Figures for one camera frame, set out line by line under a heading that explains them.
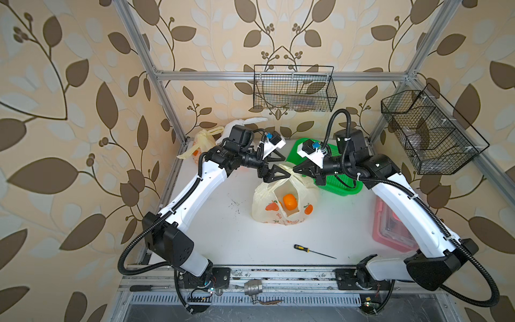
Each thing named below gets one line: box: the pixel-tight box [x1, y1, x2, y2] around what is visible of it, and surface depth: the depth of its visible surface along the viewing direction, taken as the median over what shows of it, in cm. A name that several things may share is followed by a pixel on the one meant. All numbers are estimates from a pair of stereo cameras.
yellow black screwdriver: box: [293, 244, 338, 260], surface depth 82 cm
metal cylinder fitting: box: [244, 279, 263, 296], surface depth 71 cm
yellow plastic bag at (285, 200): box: [252, 163, 318, 226], surface depth 70 cm
